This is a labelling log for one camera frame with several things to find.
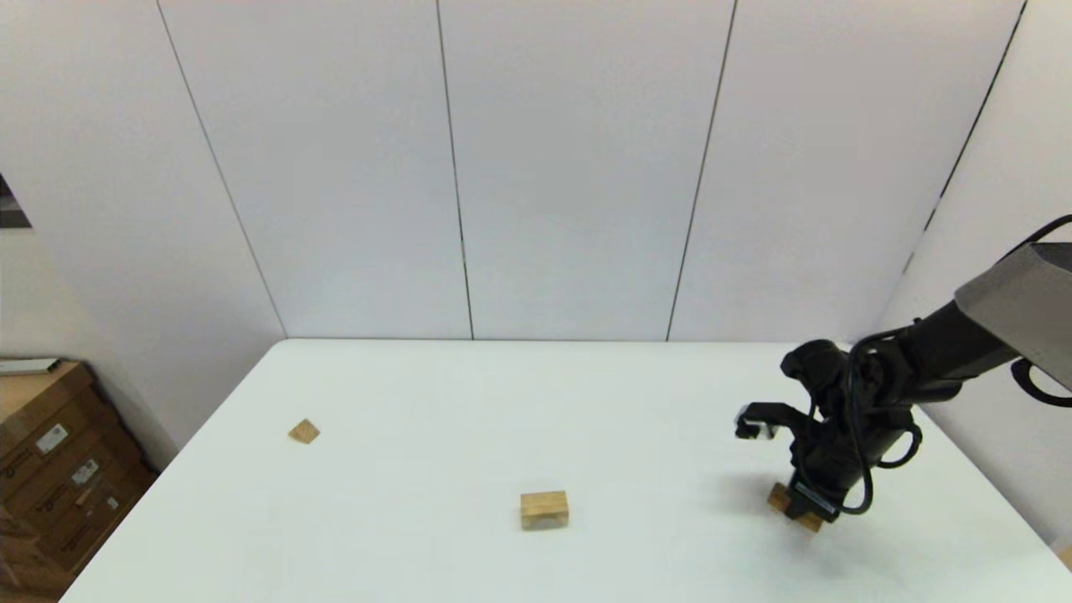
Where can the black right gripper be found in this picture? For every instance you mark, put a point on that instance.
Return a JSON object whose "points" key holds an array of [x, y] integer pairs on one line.
{"points": [[833, 456]]}

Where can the rectangular wooden building block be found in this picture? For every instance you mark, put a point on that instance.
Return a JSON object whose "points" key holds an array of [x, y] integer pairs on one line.
{"points": [[779, 498]]}

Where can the arched wooden building block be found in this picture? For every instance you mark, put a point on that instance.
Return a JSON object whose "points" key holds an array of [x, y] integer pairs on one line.
{"points": [[544, 505]]}

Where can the triangular wooden building block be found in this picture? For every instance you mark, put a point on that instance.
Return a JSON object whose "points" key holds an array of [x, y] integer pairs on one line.
{"points": [[304, 432]]}

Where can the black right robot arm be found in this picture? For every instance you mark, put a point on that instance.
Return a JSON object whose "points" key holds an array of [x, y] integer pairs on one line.
{"points": [[955, 352]]}

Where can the brown cardboard box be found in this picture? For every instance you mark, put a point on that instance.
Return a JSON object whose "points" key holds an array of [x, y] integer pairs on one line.
{"points": [[29, 394], [21, 569], [100, 486]]}

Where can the flat white board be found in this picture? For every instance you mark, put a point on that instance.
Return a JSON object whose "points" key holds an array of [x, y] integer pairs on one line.
{"points": [[29, 366]]}

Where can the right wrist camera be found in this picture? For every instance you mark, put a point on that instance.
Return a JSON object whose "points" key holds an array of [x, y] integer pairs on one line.
{"points": [[758, 414]]}

